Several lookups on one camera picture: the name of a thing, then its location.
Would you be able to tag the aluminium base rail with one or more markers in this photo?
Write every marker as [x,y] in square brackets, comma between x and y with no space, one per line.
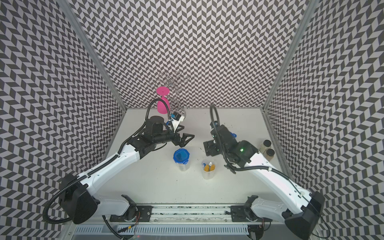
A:
[210,213]

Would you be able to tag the clear cup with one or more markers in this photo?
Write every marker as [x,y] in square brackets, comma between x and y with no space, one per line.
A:
[183,167]
[208,175]

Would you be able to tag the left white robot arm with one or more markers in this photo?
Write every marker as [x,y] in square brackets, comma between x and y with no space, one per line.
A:
[76,199]

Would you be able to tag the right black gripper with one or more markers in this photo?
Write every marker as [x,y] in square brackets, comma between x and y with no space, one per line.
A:
[210,148]

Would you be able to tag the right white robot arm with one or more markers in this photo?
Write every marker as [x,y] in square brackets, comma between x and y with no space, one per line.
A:
[244,157]

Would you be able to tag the brown spice jar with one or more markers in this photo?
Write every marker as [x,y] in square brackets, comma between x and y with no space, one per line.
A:
[269,154]

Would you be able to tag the green herb spice jar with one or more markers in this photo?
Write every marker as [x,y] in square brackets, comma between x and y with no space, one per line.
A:
[265,145]

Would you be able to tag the chrome glass holder stand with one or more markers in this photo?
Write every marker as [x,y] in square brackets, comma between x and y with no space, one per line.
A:
[174,81]

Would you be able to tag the pink plastic wine glass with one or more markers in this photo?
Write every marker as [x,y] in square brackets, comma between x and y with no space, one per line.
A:
[164,104]

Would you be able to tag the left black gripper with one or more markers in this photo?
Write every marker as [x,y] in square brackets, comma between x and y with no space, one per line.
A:
[182,143]

